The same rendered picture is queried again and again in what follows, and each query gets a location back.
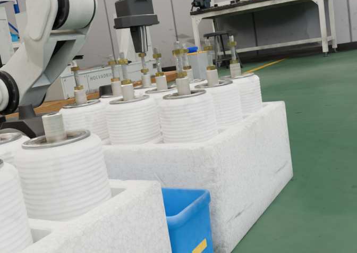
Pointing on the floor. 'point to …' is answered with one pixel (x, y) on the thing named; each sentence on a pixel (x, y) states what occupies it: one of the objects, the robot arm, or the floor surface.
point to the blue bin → (188, 219)
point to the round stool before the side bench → (222, 47)
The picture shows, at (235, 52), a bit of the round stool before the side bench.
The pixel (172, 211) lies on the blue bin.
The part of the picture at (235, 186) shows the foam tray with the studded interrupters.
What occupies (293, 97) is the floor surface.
